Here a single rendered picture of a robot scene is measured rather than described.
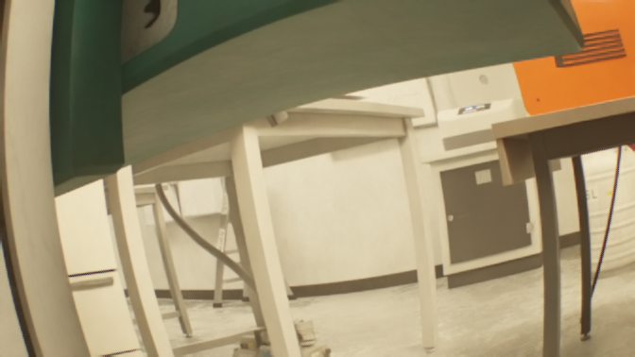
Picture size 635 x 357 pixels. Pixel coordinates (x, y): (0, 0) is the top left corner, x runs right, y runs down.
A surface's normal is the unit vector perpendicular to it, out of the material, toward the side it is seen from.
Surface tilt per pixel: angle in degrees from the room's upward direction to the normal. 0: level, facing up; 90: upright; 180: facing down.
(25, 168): 90
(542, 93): 90
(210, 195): 89
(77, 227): 90
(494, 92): 105
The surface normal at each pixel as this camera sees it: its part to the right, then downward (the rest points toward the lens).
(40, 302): 0.81, -0.17
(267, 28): 0.18, 0.98
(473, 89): -0.50, 0.32
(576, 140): -0.57, 0.07
